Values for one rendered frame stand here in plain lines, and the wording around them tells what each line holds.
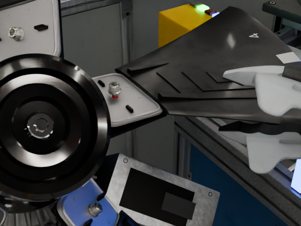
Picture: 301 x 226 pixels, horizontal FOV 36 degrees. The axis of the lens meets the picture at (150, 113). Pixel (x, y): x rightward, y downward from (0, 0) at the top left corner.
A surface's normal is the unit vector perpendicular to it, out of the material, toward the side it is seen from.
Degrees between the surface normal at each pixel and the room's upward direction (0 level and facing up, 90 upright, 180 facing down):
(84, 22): 90
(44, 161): 44
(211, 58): 9
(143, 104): 7
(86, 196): 53
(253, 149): 16
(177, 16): 0
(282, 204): 90
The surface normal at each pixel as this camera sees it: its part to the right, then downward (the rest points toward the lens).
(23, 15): -0.42, -0.08
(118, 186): 0.42, -0.16
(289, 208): -0.83, 0.33
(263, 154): -0.27, -0.73
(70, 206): 0.79, -0.56
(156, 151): 0.56, 0.48
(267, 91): 0.18, -0.69
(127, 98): 0.09, -0.85
